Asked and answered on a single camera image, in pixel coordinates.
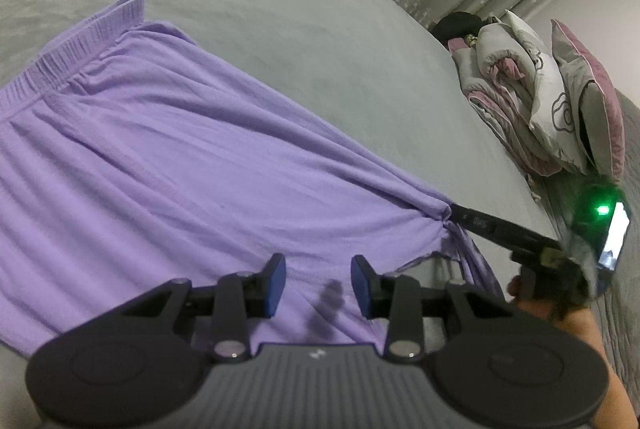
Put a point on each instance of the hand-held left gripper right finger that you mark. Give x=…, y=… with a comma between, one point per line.
x=361, y=286

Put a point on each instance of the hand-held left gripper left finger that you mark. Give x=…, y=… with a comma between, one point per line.
x=277, y=281

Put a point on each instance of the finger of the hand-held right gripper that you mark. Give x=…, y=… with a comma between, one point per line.
x=500, y=231

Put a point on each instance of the purple pants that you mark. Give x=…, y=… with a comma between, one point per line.
x=175, y=159

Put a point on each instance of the person's right forearm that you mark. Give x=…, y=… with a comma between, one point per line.
x=590, y=336

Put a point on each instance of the person's right hand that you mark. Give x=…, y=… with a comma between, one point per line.
x=516, y=290

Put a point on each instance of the grey quilted bedspread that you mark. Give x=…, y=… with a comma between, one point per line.
x=625, y=319

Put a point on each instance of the grey pillow with pink trim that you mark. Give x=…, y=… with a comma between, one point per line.
x=595, y=109

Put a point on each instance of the folded grey pink quilt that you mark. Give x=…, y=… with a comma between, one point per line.
x=495, y=109

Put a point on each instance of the white floral pillow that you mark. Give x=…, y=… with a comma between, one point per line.
x=550, y=109

